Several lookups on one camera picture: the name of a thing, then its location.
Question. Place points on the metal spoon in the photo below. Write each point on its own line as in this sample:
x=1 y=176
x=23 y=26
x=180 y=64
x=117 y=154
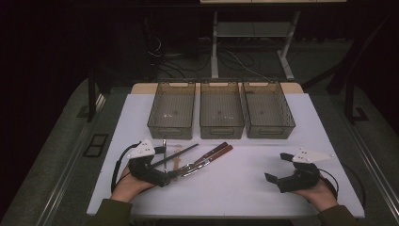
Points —
x=164 y=143

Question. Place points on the person's left hand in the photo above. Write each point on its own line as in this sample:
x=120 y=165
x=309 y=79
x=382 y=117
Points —
x=127 y=188

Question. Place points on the grey metal-legged desk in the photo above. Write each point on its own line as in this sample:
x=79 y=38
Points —
x=214 y=47

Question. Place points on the smoky translucent plastic bin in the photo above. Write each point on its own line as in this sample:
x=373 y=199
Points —
x=266 y=106
x=171 y=109
x=221 y=103

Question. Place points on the person's right hand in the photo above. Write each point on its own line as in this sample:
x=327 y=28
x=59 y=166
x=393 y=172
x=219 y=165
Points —
x=321 y=197

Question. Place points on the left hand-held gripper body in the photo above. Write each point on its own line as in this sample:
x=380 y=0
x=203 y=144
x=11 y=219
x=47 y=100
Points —
x=141 y=169

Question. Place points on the black floor socket frame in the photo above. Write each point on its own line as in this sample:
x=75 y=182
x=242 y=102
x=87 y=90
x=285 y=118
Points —
x=95 y=145

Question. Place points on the black metal stand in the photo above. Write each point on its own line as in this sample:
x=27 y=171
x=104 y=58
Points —
x=349 y=100
x=91 y=100

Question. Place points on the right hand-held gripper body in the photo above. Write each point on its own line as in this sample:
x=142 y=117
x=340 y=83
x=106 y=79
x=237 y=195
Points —
x=301 y=180

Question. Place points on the black chopstick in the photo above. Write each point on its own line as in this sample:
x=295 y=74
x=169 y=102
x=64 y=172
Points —
x=189 y=148
x=182 y=152

